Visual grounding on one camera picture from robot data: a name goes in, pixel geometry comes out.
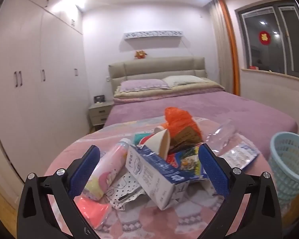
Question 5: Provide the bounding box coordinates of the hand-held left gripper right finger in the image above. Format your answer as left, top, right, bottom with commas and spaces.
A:
199, 143, 282, 239

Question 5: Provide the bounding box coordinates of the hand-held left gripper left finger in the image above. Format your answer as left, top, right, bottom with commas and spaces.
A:
17, 145, 101, 239

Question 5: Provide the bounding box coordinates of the light blue plastic basket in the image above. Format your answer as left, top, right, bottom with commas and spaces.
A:
268, 132, 299, 206

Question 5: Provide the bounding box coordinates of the clear plastic bottle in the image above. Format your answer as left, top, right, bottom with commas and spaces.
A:
207, 118, 240, 152

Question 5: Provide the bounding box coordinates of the blue white milk carton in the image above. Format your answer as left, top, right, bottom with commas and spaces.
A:
126, 144, 205, 211

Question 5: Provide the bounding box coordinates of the pink plastic bottle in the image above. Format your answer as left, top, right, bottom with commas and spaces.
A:
86, 139, 131, 201

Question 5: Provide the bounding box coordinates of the colourful snack packet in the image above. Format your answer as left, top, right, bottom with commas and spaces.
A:
167, 146, 207, 180

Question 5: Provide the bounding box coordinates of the white blue wipes packet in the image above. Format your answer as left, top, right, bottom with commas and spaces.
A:
218, 141, 260, 171

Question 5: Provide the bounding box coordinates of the pink packet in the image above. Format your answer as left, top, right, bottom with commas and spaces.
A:
73, 195, 111, 229

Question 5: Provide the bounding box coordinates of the brown packet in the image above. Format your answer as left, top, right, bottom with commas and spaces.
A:
169, 126, 202, 152

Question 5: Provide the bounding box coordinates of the beige nightstand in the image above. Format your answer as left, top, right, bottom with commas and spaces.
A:
88, 101, 114, 130

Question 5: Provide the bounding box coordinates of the orange plastic bag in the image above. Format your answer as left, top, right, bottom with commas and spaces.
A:
164, 107, 203, 140

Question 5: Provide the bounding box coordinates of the white red green paper cup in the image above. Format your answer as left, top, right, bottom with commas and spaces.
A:
133, 129, 171, 160

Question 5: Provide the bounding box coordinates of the purple bedspread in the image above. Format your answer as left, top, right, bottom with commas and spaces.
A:
105, 90, 298, 140

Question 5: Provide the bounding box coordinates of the orange white paper cup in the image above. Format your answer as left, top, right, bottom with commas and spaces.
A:
153, 122, 170, 134

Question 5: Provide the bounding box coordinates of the pink patterned blanket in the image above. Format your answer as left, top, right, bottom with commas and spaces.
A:
43, 116, 277, 239

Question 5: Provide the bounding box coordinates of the beige window sill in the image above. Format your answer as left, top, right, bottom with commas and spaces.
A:
240, 67, 299, 83

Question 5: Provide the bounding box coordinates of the white patterned pillow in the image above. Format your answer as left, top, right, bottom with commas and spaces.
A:
162, 75, 207, 87

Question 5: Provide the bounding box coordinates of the purple pillow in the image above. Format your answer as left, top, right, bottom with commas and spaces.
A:
120, 79, 171, 92

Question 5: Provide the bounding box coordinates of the dark framed window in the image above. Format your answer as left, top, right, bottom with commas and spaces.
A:
235, 0, 299, 82

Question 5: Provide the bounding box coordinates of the orange curtain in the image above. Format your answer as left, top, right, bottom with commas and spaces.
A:
219, 0, 240, 96

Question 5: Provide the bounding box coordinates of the red round window decoration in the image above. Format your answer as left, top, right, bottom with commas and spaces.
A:
258, 30, 271, 46

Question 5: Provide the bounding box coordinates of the beige padded headboard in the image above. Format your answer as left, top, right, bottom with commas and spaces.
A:
108, 57, 207, 97

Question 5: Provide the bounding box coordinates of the beige curtain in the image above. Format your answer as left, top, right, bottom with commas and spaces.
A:
209, 0, 233, 94

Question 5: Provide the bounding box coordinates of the white wardrobe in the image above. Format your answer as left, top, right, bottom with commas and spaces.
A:
0, 0, 90, 200

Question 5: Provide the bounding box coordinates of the white carved wall shelf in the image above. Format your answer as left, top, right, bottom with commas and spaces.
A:
123, 30, 183, 40

